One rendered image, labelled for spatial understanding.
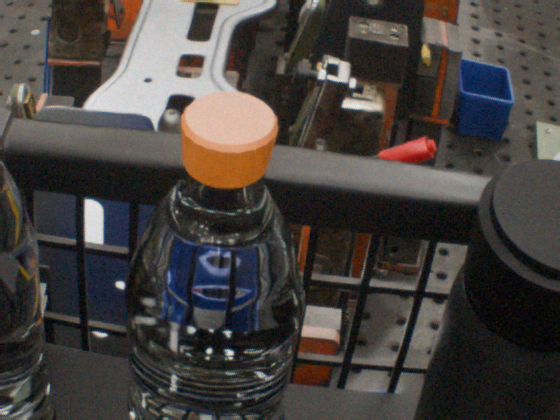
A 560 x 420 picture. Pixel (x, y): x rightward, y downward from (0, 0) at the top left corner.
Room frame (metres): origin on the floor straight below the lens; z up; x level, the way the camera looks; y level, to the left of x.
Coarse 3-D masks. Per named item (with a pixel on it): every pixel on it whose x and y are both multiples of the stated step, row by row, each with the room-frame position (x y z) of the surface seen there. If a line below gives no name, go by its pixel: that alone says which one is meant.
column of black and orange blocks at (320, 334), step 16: (304, 320) 0.66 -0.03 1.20; (320, 320) 0.66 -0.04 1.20; (336, 320) 0.66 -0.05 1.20; (304, 336) 0.64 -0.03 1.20; (320, 336) 0.64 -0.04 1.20; (336, 336) 0.64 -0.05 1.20; (304, 352) 0.64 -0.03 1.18; (320, 352) 0.64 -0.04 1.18; (336, 352) 0.64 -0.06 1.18; (304, 368) 0.64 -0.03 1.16; (320, 368) 0.64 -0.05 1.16; (304, 384) 0.64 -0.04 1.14; (320, 384) 0.64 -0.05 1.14
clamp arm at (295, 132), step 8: (328, 56) 1.14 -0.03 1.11; (320, 64) 1.14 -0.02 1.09; (312, 88) 1.12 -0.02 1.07; (312, 96) 1.12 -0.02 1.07; (304, 104) 1.14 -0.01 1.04; (304, 112) 1.12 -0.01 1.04; (296, 120) 1.15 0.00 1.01; (304, 120) 1.12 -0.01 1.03; (296, 128) 1.13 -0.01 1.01; (296, 136) 1.12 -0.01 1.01; (296, 144) 1.12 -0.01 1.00
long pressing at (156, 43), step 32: (160, 0) 1.40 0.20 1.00; (256, 0) 1.43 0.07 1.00; (160, 32) 1.32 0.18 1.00; (224, 32) 1.33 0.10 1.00; (128, 64) 1.24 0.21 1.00; (160, 64) 1.24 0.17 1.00; (224, 64) 1.25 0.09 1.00; (96, 96) 1.17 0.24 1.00; (128, 96) 1.17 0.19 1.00; (160, 96) 1.17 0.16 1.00; (192, 96) 1.18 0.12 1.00; (96, 224) 0.94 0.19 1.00
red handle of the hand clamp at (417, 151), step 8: (408, 144) 0.96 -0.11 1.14; (416, 144) 0.96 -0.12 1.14; (424, 144) 0.95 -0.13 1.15; (432, 144) 0.96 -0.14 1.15; (384, 152) 0.96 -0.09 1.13; (392, 152) 0.96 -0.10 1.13; (400, 152) 0.95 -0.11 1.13; (408, 152) 0.95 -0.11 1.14; (416, 152) 0.95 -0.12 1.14; (424, 152) 0.95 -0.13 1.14; (432, 152) 0.96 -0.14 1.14; (400, 160) 0.95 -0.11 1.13; (408, 160) 0.95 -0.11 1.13; (416, 160) 0.95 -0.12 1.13; (424, 160) 0.95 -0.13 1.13
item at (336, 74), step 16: (304, 64) 0.95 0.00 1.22; (336, 64) 0.97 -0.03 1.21; (304, 80) 0.95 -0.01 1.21; (320, 80) 0.95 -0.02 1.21; (336, 80) 0.94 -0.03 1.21; (352, 80) 0.96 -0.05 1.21; (320, 96) 0.94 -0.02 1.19; (336, 96) 0.94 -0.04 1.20; (320, 112) 0.94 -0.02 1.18; (336, 112) 0.94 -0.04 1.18; (304, 128) 0.97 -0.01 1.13; (320, 128) 0.94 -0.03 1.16; (304, 144) 0.94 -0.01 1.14
